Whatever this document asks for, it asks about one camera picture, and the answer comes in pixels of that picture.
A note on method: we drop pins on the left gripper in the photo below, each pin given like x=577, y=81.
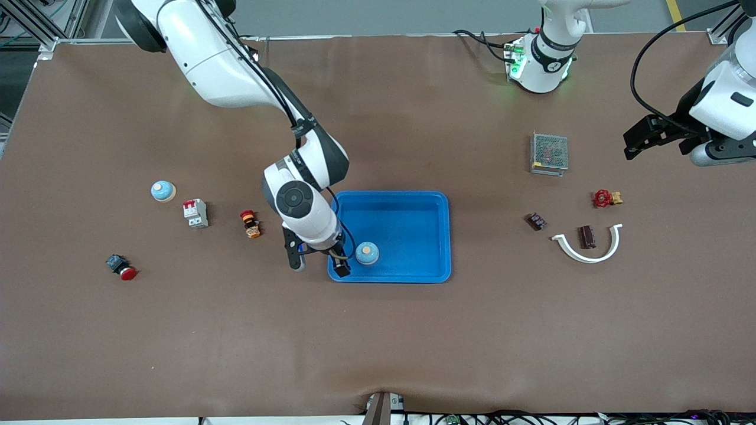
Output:
x=675, y=127

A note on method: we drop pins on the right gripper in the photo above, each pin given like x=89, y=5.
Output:
x=337, y=252

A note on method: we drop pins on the blue service bell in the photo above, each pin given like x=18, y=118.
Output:
x=163, y=191
x=367, y=254

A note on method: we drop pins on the brown capacitor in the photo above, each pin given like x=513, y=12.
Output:
x=587, y=236

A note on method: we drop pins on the black printed capacitor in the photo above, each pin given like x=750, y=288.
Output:
x=537, y=222

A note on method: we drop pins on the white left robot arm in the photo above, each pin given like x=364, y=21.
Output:
x=552, y=59

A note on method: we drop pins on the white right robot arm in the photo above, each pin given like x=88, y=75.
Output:
x=201, y=53

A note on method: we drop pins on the blue plastic tray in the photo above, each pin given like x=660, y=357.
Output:
x=407, y=236

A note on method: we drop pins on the metal mesh power supply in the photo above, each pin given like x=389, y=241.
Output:
x=549, y=152

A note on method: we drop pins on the white curved plastic clamp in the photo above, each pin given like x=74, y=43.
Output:
x=587, y=258

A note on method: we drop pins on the white red circuit breaker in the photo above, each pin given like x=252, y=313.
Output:
x=195, y=215

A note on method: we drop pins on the red mushroom push button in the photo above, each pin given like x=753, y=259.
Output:
x=121, y=267

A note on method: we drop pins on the orange emergency stop switch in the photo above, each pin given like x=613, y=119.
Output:
x=251, y=225

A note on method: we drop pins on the grey metal mount bracket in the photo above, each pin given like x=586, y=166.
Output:
x=381, y=410

